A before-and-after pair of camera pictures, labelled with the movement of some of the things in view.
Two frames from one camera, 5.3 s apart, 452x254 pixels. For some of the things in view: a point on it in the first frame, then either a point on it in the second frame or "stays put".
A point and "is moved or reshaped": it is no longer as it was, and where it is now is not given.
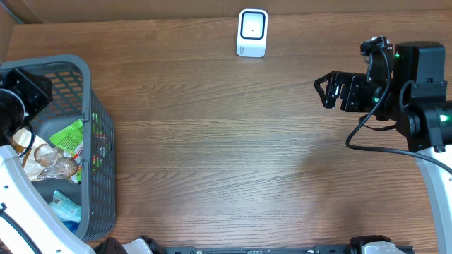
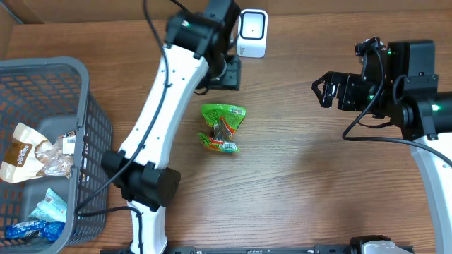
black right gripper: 350,81 stays put
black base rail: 294,249 stays put
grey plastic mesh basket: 73,101 stays put
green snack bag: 70,140 to 224,120
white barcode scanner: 252,32 stays put
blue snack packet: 72,226 is moved or reshaped
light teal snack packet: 65,208 is moved or reshaped
